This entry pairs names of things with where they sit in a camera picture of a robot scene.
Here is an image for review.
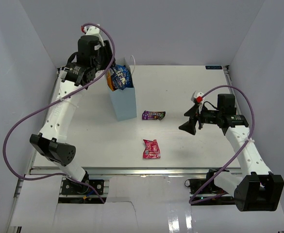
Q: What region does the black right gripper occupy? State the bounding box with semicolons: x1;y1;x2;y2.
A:
179;103;222;135

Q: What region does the orange Kettle chips bag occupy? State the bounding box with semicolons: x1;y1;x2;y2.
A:
106;72;115;91

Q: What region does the blue snack bag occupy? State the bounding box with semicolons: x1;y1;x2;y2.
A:
108;65;134;90

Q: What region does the purple Skittles packet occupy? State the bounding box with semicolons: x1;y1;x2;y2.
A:
142;111;166;120

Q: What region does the red pink candy packet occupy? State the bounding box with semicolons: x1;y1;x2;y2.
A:
143;139;161;159

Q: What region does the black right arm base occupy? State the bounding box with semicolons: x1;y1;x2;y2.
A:
184;178;235;206

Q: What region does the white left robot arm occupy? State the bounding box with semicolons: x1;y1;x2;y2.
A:
30;35;112;194

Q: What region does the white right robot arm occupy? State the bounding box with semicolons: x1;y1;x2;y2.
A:
179;92;284;212

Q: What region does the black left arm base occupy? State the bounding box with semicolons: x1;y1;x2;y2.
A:
58;179;106;204

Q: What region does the light blue paper bag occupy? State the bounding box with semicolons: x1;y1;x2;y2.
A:
108;58;137;121

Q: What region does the blue label right corner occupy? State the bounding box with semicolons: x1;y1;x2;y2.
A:
205;66;222;70

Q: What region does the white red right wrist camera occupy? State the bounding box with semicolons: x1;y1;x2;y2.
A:
191;91;204;111

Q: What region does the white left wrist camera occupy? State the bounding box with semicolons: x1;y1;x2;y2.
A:
81;24;104;46

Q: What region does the aluminium front frame rail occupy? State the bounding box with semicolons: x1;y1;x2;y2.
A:
30;166;242;176

